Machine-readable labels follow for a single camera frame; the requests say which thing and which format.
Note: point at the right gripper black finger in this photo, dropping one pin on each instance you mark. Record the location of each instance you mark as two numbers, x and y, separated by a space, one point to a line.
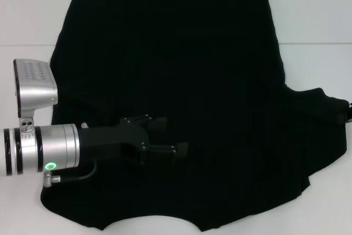
341 118

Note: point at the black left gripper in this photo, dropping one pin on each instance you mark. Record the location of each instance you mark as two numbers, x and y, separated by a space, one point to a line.
115 138

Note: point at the black t-shirt with white print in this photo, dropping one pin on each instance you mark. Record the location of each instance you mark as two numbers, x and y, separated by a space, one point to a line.
192 53

